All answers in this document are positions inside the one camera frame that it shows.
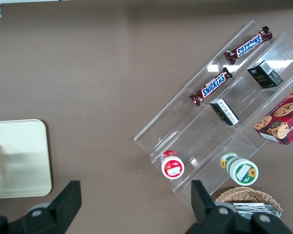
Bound silver foil packets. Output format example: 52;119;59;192
230;202;282;219

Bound cream plastic tray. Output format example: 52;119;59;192
0;118;52;199

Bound Snickers chocolate bar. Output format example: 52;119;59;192
224;26;274;65
188;67;233;107

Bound clear acrylic stepped display stand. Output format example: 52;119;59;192
133;20;293;212

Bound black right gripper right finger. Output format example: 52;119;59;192
185;180;293;234

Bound green sunflower yogurt cup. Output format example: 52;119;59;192
219;152;260;187

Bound tan wicker basket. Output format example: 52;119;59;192
214;186;284;215

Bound red chocolate chip cookie box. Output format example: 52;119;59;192
253;82;293;146

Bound small black carton box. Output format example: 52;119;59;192
209;97;240;127
246;59;284;90

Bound red yogurt cup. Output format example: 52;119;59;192
160;149;185;180

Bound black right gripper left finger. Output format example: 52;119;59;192
0;180;82;234

